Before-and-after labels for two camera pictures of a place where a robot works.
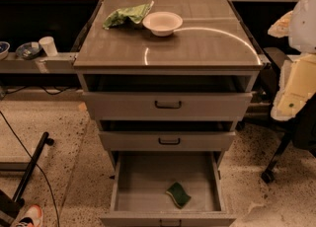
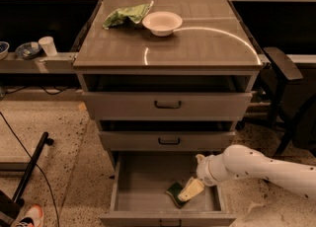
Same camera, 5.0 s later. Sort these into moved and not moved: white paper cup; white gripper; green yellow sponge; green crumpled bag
Moved: white gripper
Not moved: green crumpled bag; white paper cup; green yellow sponge
